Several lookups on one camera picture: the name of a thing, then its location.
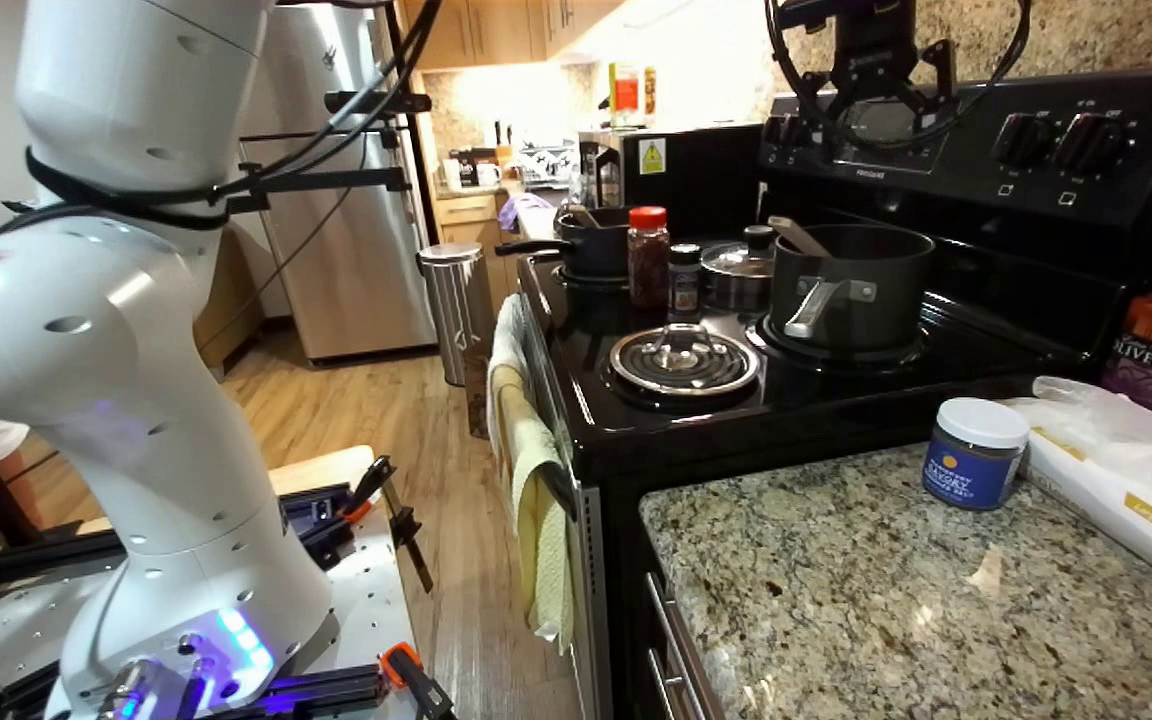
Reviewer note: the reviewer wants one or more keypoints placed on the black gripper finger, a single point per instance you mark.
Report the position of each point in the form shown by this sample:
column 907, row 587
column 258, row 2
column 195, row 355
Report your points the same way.
column 937, row 114
column 810, row 120

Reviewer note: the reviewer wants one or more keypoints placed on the black coffee maker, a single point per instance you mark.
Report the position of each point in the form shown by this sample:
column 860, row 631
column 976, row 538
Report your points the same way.
column 472, row 166

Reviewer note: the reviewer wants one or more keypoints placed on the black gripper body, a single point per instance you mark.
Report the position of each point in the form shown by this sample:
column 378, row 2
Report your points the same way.
column 860, row 41

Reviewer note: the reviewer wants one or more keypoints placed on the yellow hanging towel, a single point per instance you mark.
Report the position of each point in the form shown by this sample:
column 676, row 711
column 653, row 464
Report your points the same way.
column 539, row 532

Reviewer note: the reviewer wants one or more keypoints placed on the red-cap spice bottle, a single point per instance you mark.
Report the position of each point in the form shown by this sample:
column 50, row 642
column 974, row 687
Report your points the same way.
column 649, row 266

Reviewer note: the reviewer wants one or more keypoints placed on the wooden cooking stick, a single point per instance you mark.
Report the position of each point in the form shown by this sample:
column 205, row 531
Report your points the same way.
column 802, row 237

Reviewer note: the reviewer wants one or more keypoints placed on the blue jar with white lid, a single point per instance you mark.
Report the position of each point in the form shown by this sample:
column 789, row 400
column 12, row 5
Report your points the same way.
column 969, row 462

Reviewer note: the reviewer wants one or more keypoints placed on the red container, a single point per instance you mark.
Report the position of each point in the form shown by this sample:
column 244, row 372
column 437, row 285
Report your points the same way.
column 624, row 94

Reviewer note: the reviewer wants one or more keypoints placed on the white hanging towel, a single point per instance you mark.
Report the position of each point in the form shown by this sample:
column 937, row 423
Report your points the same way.
column 503, row 347

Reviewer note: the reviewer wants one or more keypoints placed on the black orange clamp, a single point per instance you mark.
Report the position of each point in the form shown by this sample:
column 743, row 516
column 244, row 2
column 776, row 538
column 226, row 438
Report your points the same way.
column 416, row 683
column 351, row 506
column 409, row 532

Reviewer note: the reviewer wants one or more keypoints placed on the black electric stove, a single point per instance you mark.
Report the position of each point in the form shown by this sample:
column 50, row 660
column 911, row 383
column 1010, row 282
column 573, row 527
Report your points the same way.
column 1000, row 355

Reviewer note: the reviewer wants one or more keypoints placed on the stainless steel refrigerator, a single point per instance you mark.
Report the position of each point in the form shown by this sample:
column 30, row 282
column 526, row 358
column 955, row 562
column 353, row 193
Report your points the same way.
column 351, row 266

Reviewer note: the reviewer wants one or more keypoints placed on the steel pan with glass lid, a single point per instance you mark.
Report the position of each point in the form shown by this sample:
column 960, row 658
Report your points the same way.
column 733, row 266

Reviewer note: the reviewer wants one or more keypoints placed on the black microwave oven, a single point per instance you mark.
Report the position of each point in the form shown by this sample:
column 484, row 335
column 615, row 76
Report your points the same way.
column 711, row 181

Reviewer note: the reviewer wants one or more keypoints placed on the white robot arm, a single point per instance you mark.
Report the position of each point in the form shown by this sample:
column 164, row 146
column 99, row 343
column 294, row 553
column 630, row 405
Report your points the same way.
column 138, row 400

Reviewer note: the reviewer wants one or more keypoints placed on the grey trash can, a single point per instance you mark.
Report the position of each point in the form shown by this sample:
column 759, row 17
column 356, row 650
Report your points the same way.
column 448, row 322

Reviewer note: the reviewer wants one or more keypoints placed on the white and yellow box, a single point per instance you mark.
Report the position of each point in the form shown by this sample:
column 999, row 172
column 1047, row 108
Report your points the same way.
column 1122, row 494

